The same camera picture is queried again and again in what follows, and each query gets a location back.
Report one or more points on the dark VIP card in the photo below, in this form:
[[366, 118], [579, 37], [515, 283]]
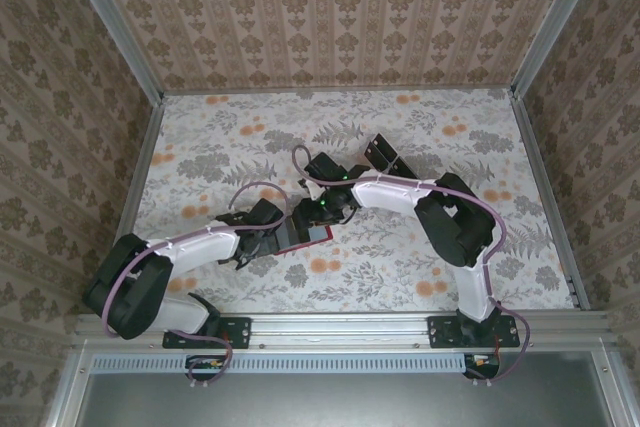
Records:
[[286, 236]]

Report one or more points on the dark glossy card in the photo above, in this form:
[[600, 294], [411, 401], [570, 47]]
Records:
[[319, 233]]

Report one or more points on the red leather card holder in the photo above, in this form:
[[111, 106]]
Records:
[[320, 239]]

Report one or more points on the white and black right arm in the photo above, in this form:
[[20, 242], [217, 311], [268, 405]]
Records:
[[390, 194]]

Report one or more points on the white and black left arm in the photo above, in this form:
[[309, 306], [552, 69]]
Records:
[[195, 252]]

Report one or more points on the black card stand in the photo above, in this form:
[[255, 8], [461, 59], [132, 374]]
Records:
[[392, 152]]

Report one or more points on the floral patterned table cover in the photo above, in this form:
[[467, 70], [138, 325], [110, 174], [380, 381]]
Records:
[[240, 147]]

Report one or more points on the small controller board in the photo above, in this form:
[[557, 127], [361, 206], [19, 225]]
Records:
[[207, 364], [482, 364]]

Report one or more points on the grey metal sheet panel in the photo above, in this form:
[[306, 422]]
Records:
[[350, 402]]

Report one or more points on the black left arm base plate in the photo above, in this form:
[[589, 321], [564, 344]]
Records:
[[235, 332]]

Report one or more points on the aluminium mounting rail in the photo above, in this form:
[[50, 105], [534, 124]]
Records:
[[340, 329]]

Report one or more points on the aluminium side rail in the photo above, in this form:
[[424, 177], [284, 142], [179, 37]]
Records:
[[550, 197], [135, 187]]

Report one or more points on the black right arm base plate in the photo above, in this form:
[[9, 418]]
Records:
[[440, 332]]

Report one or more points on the aluminium frame post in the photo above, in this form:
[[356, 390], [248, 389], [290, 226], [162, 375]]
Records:
[[115, 22], [555, 22]]

